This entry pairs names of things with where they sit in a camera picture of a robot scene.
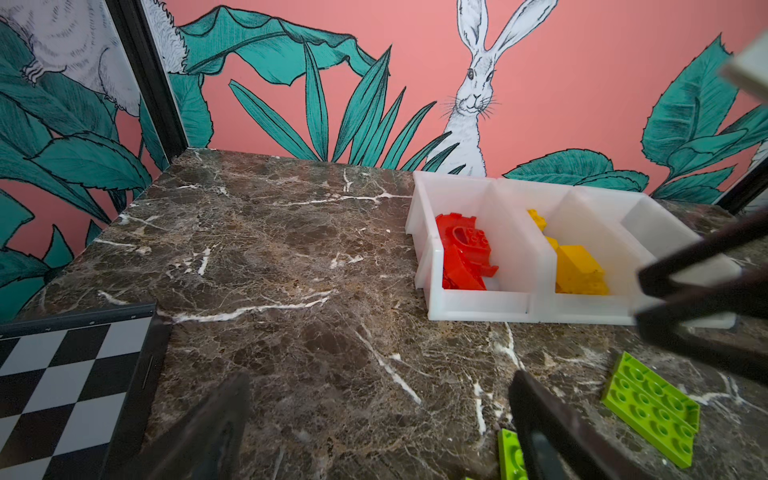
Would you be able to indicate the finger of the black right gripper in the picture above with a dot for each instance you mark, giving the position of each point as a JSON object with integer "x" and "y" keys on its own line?
{"x": 684, "y": 308}
{"x": 702, "y": 258}

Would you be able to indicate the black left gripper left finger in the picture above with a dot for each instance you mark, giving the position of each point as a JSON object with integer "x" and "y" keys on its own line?
{"x": 203, "y": 444}

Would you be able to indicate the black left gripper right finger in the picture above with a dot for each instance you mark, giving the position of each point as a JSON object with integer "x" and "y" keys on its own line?
{"x": 552, "y": 434}

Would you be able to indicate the green lego brick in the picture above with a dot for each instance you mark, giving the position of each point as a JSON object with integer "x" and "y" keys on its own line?
{"x": 511, "y": 459}

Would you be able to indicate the yellow lego small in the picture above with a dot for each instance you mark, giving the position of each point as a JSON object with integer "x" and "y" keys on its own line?
{"x": 578, "y": 272}
{"x": 540, "y": 222}

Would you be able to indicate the large green lego plate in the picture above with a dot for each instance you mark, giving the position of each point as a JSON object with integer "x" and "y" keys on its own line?
{"x": 658, "y": 411}

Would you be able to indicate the red arch lego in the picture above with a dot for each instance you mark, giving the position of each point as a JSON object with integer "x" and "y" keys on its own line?
{"x": 466, "y": 253}

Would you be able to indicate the white right bin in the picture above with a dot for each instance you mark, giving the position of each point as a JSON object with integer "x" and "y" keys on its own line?
{"x": 633, "y": 232}

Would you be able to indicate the white bin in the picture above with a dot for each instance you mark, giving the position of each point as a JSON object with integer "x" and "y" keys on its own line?
{"x": 568, "y": 220}
{"x": 524, "y": 259}
{"x": 633, "y": 232}

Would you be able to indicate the white middle bin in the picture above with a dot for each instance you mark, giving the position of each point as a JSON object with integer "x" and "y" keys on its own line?
{"x": 568, "y": 220}

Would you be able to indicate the white left bin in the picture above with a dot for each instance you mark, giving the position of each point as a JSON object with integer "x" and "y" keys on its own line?
{"x": 524, "y": 259}

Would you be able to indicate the black white checkerboard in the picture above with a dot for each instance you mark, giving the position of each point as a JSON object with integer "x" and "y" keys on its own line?
{"x": 77, "y": 391}

